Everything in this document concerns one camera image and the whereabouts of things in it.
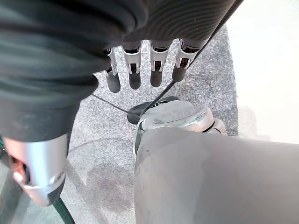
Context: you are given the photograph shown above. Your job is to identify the silver robot leg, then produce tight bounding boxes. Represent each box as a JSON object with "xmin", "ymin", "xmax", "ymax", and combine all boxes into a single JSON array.
[{"xmin": 133, "ymin": 99, "xmax": 299, "ymax": 224}]

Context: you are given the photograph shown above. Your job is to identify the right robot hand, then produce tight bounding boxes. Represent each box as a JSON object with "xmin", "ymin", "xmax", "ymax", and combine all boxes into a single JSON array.
[{"xmin": 0, "ymin": 0, "xmax": 237, "ymax": 207}]

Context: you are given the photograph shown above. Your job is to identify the black cable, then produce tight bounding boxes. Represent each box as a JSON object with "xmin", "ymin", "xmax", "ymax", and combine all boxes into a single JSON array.
[{"xmin": 92, "ymin": 0, "xmax": 245, "ymax": 117}]

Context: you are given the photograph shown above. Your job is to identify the grey speckled rug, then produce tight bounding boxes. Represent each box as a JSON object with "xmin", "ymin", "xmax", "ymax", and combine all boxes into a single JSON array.
[{"xmin": 59, "ymin": 24, "xmax": 239, "ymax": 224}]

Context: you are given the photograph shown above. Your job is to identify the dark robot foot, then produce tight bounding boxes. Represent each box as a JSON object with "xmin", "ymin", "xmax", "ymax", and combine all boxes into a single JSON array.
[{"xmin": 126, "ymin": 95, "xmax": 180, "ymax": 125}]

